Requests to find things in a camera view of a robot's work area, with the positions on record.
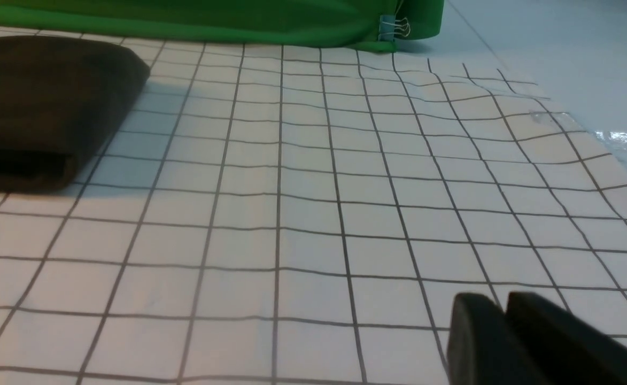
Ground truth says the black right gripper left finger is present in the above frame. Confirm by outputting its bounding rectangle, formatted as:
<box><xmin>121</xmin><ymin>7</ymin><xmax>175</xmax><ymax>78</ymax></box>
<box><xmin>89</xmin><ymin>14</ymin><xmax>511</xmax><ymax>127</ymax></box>
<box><xmin>447</xmin><ymin>292</ymin><xmax>549</xmax><ymax>384</ymax></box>

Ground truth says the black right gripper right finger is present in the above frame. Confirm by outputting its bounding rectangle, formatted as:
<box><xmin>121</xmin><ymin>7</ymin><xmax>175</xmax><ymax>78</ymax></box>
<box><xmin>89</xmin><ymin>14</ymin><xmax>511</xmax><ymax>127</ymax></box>
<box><xmin>506</xmin><ymin>292</ymin><xmax>627</xmax><ymax>384</ymax></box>

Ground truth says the dark gray long-sleeve top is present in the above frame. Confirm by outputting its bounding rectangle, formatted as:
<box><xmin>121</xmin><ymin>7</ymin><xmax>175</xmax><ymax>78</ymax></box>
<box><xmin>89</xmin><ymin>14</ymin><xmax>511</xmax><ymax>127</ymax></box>
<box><xmin>0</xmin><ymin>36</ymin><xmax>151</xmax><ymax>193</ymax></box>

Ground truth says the white grid tablecloth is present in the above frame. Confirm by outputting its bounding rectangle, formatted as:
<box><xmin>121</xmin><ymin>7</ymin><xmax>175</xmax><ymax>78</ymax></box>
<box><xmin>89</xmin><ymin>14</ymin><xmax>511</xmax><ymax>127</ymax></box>
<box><xmin>0</xmin><ymin>34</ymin><xmax>627</xmax><ymax>384</ymax></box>

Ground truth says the metal binder clip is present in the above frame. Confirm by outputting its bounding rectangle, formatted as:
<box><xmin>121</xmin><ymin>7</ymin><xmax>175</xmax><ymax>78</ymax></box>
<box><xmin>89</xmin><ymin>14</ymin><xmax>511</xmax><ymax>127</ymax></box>
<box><xmin>377</xmin><ymin>14</ymin><xmax>412</xmax><ymax>42</ymax></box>

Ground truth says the green backdrop cloth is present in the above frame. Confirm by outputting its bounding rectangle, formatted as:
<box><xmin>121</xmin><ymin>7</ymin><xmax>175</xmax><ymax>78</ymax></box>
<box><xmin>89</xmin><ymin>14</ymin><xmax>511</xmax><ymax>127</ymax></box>
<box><xmin>0</xmin><ymin>1</ymin><xmax>445</xmax><ymax>52</ymax></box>

